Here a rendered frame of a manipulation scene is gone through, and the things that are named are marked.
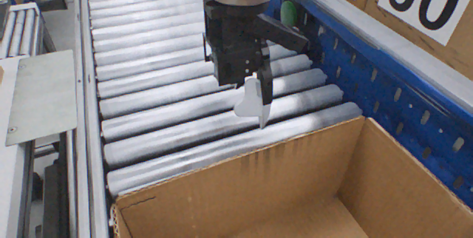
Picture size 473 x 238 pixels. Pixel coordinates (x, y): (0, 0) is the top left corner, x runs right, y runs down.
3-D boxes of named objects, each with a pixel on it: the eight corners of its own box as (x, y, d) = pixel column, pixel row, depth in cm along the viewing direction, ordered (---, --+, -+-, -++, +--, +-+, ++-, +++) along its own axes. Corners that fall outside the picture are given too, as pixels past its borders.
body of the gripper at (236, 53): (204, 63, 51) (198, -10, 43) (252, 53, 53) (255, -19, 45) (219, 92, 46) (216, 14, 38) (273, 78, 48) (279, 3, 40)
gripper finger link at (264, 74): (253, 101, 51) (245, 48, 48) (264, 99, 51) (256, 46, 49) (265, 108, 46) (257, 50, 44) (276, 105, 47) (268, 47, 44)
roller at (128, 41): (87, 41, 85) (85, 42, 80) (261, 10, 99) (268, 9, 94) (92, 60, 86) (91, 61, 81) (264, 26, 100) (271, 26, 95)
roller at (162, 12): (84, 18, 92) (84, 24, 89) (247, -8, 106) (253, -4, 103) (89, 33, 95) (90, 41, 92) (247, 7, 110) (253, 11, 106)
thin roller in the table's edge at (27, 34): (26, 9, 96) (18, 55, 77) (32, 7, 97) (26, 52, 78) (29, 15, 98) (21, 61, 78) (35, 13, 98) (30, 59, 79)
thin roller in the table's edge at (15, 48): (16, 10, 96) (6, 57, 76) (24, 9, 96) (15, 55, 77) (19, 16, 97) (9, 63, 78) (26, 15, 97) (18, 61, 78)
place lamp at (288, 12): (277, 22, 84) (280, -3, 80) (281, 21, 85) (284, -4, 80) (290, 35, 79) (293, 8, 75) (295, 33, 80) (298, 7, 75)
